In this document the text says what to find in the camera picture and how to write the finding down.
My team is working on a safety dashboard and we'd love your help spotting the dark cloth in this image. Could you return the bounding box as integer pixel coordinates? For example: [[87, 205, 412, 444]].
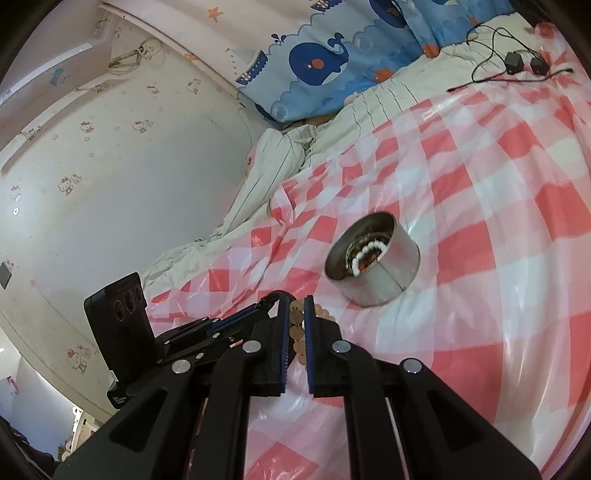
[[0, 415, 58, 480]]

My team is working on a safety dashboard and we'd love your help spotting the black cable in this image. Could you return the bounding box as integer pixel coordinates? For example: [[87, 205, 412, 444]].
[[465, 25, 532, 83]]

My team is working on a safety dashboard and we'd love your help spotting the red white checkered plastic sheet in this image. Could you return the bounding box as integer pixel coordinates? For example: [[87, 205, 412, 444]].
[[148, 21, 591, 480]]

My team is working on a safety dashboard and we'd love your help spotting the thin black rod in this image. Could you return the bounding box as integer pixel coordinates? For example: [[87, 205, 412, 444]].
[[447, 68, 574, 93]]

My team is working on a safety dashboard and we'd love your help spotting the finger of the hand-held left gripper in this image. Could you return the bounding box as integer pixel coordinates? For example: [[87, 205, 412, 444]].
[[159, 314, 279, 366], [154, 290, 297, 357]]

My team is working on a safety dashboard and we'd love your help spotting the round metal tin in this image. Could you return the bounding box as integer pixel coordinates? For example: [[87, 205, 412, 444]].
[[324, 211, 422, 309]]

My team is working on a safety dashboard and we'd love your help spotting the white bead bracelet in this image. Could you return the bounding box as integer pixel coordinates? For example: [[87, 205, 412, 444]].
[[350, 237, 389, 278]]

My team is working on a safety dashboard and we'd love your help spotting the pale pink bead bracelet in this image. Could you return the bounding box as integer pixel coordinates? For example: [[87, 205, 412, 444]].
[[288, 298, 338, 367]]

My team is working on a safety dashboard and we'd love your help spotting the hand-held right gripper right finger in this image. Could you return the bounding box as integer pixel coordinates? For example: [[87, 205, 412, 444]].
[[303, 294, 542, 480]]

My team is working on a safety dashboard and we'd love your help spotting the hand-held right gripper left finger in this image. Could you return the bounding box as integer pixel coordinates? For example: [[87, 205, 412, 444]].
[[53, 294, 291, 480]]

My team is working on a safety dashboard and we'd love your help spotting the blue whale print blanket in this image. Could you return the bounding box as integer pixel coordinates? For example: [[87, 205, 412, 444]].
[[100, 0, 517, 123]]

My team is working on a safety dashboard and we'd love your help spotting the white striped bedsheet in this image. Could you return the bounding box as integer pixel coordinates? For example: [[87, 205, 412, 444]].
[[141, 14, 591, 296]]

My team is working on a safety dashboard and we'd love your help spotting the wall socket with plug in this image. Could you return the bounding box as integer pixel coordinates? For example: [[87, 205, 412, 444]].
[[107, 39, 163, 73]]

